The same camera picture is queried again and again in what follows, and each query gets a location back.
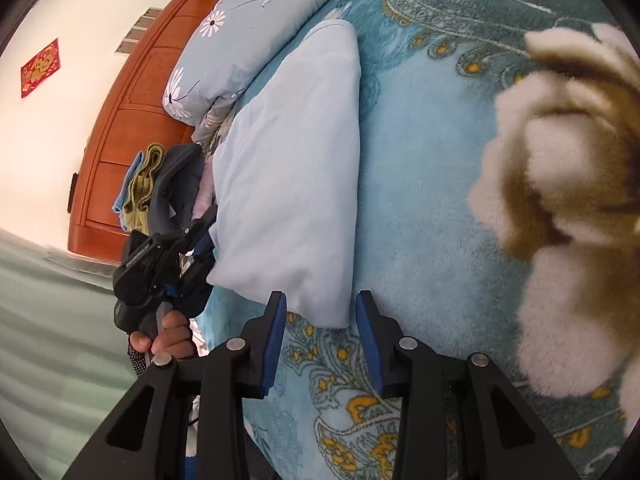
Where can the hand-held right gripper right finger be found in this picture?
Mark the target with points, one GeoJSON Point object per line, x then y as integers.
{"type": "Point", "coordinates": [370, 340]}

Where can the pale green curtain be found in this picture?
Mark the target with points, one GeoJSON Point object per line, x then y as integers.
{"type": "Point", "coordinates": [50, 335]}

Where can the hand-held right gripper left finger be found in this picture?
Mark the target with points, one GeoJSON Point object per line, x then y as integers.
{"type": "Point", "coordinates": [275, 340]}

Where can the person's left hand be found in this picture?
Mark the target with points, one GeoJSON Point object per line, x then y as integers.
{"type": "Point", "coordinates": [172, 335]}

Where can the dark grey fleece garment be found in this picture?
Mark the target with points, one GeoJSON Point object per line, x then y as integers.
{"type": "Point", "coordinates": [175, 180]}

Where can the orange wooden headboard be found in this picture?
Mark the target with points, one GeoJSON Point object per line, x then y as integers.
{"type": "Point", "coordinates": [130, 110]}

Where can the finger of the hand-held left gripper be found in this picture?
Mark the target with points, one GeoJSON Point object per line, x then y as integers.
{"type": "Point", "coordinates": [197, 280]}
{"type": "Point", "coordinates": [200, 230]}

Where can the red wall decoration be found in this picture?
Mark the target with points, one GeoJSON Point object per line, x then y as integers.
{"type": "Point", "coordinates": [40, 67]}

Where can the folded pink garment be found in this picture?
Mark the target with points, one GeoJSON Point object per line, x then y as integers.
{"type": "Point", "coordinates": [206, 190]}

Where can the folded blue garment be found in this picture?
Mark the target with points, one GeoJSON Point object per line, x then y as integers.
{"type": "Point", "coordinates": [117, 202]}

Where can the light blue printed shirt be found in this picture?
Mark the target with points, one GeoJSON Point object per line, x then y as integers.
{"type": "Point", "coordinates": [285, 160]}

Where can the olive knit sweater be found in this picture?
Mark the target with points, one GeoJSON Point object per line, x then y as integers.
{"type": "Point", "coordinates": [142, 190]}

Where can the wall switch panel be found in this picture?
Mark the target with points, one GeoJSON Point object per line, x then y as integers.
{"type": "Point", "coordinates": [137, 30]}

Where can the light blue floral quilt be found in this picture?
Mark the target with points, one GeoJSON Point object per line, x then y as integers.
{"type": "Point", "coordinates": [240, 25]}

